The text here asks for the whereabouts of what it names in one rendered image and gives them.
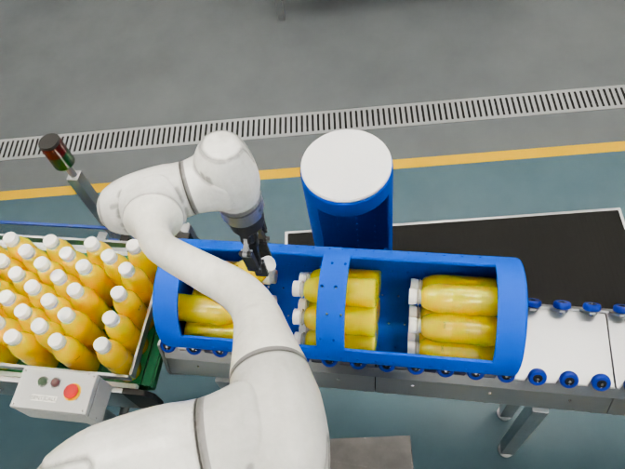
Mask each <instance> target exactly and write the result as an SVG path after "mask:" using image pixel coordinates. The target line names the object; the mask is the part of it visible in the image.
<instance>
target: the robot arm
mask: <svg viewBox="0 0 625 469"><path fill-rule="evenodd" d="M264 206H265V204H264V201H263V198H262V195H261V190H260V178H259V170H258V167H257V164H256V162H255V160H254V157H253V155H252V153H251V152H250V151H249V149H248V147H247V146H246V144H245V142H244V141H243V140H242V139H241V138H240V137H239V136H238V135H236V134H235V133H233V132H231V131H227V130H217V131H213V132H210V133H208V134H206V135H205V136H204V137H203V138H202V139H201V141H200V142H199V144H198V145H197V147H196V150H195V153H194V155H193V156H191V157H189V158H187V159H185V160H182V161H179V162H176V163H171V164H163V165H158V166H154V167H147V168H145V169H142V170H139V171H136V172H133V173H130V174H127V175H125V176H123V177H121V178H119V179H117V180H115V181H113V182H111V183H110V184H109V185H107V186H106V187H105V188H104V189H103V190H102V191H101V193H100V196H99V198H98V202H97V211H98V215H99V218H100V221H101V222H102V224H103V225H104V226H105V227H106V228H107V229H108V230H110V231H111V232H114V233H117V234H120V235H131V236H133V237H134V238H136V239H137V240H138V242H139V245H140V248H141V250H142V251H143V253H144V254H145V255H146V256H147V258H148V259H149V260H151V261H152V262H153V263H154V264H156V265H157V266H158V267H160V268H161V269H163V270H165V271H166V272H168V273H169V274H171V275H173V276H175V277H176V278H177V279H179V280H181V281H182V282H184V283H186V284H187V285H189V286H191V287H192V288H194V289H196V290H198V291H199V292H201V293H203V294H204V295H206V296H207V297H208V298H210V299H211V300H213V301H215V302H217V303H218V304H220V305H221V306H222V307H223V308H224V309H226V310H227V312H228V313H229V314H230V315H231V317H232V319H233V352H232V360H231V367H230V384H229V385H227V386H225V387H224V388H222V389H220V390H218V391H216V392H214V393H212V394H209V395H205V396H202V397H199V398H196V399H192V400H187V401H180V402H171V403H165V404H162V405H157V406H153V407H149V408H146V409H140V410H136V411H133V412H130V413H128V414H124V415H121V416H118V417H115V418H112V419H110V420H107V421H104V422H100V423H97V424H94V425H92V426H89V427H87V428H86V429H84V430H82V431H81V432H79V433H77V434H75V435H73V436H71V437H70V438H68V439H67V440H65V441H64V442H63V443H61V444H60V445H58V446H57V447H56V448H54V449H53V450H52V451H51V452H49V453H48V454H47V456H46V457H45V458H44V459H43V462H42V463H41V464H40V465H39V467H38V468H37V469H330V440H329V432H328V426H327V420H326V412H325V408H324V404H323V400H322V397H321V393H320V390H319V387H318V385H317V383H316V381H315V379H314V377H313V374H312V371H311V369H310V366H309V364H308V361H307V358H306V356H305V355H304V353H303V352H302V350H301V349H300V347H299V344H298V342H297V341H296V339H295V337H294V335H293V333H292V331H291V329H290V327H289V325H288V324H287V322H286V319H285V317H284V315H283V312H282V310H281V308H280V307H279V305H278V303H277V301H276V300H275V298H274V297H273V295H272V293H271V292H270V291H269V290H268V289H267V288H266V287H265V286H264V285H263V284H262V283H260V282H259V280H258V279H257V278H255V277H254V276H253V275H251V274H249V273H248V272H246V271H244V270H243V269H241V268H239V267H237V266H235V265H233V264H231V263H229V262H226V261H224V260H222V259H220V258H218V257H216V256H213V255H211V254H209V253H207V252H205V251H203V250H202V249H199V248H196V247H194V246H192V245H190V244H187V243H185V242H183V241H181V240H179V239H177V237H175V235H176V234H177V233H178V232H179V231H180V229H181V227H182V224H183V223H185V222H186V221H187V218H189V217H191V216H193V215H196V214H200V213H205V212H212V211H219V213H220V215H221V217H222V218H223V220H224V221H225V222H226V223H227V224H228V225H230V228H231V229H232V231H233V232H234V233H236V234H237V235H239V236H240V239H241V243H242V244H243V249H241V250H240V251H239V253H238V254H239V257H242V259H243V261H244V263H245V265H246V268H247V270H248V271H250V272H255V274H256V276H269V272H268V270H267V267H266V264H265V261H264V260H262V259H261V258H263V257H265V256H271V257H272V253H271V251H270V248H269V245H268V243H267V242H266V241H270V237H269V236H266V235H265V233H267V232H268V229H267V226H266V223H265V216H264V213H263V209H264Z"/></svg>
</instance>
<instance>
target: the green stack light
mask: <svg viewBox="0 0 625 469"><path fill-rule="evenodd" d="M48 161H49V162H50V163H51V165H52V166H53V167H54V168H55V169H56V170H58V171H64V170H67V169H69V168H71V167H72V166H73V164H74V161H75V159H74V157H73V155H72V153H71V152H70V150H69V149H68V148H67V153H66V154H65V156H63V157H62V158H61V159H58V160H49V159H48Z"/></svg>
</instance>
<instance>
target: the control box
mask: <svg viewBox="0 0 625 469"><path fill-rule="evenodd" d="M40 377H46V378H47V383H46V384H45V385H39V384H38V383H37V381H38V379H39V378H40ZM54 378H58V379H59V380H60V384H59V385H58V386H57V387H53V386H51V384H50V382H51V380H52V379H54ZM71 383H73V384H76V385H77V387H78V393H77V395H76V396H75V397H73V398H66V397H65V396H64V394H63V391H64V389H65V387H66V386H67V385H69V384H71ZM112 389H113V387H112V386H111V385H110V384H108V383H107V382H106V381H105V380H103V379H102V378H101V377H100V376H99V375H98V374H89V373H79V372H70V371H60V370H50V369H40V368H24V370H23V372H22V374H21V377H20V381H19V384H18V386H17V389H16V392H15V394H14V396H13V398H12V401H11V404H10V407H12V408H13V409H16V410H18V411H20V412H22V413H24V414H26V415H28V416H29V417H35V418H43V419H51V420H60V421H68V422H84V423H93V424H97V423H100V422H102V420H103V417H104V414H105V410H106V408H107V405H108V401H109V398H110V395H111V391H112ZM35 395H36V396H38V397H37V398H36V396H35ZM32 396H33V397H34V399H31V398H33V397H32ZM46 396H47V397H46ZM39 397H40V398H39ZM45 397H46V398H45ZM52 397H53V398H52ZM38 398H39V400H38ZM41 398H42V399H41ZM54 398H55V400H54ZM49 399H50V400H49ZM51 399H52V401H51Z"/></svg>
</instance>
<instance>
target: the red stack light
mask: <svg viewBox="0 0 625 469"><path fill-rule="evenodd" d="M40 150H41V149H40ZM41 151H42V150H41ZM42 153H43V154H44V155H45V156H46V158H47V159H49V160H58V159H61V158H62V157H63V156H65V154H66V153H67V146H66V145H65V143H64V142H63V141H62V139H60V144H59V146H58V147H57V148H55V149H54V150H51V151H47V152H46V151H42Z"/></svg>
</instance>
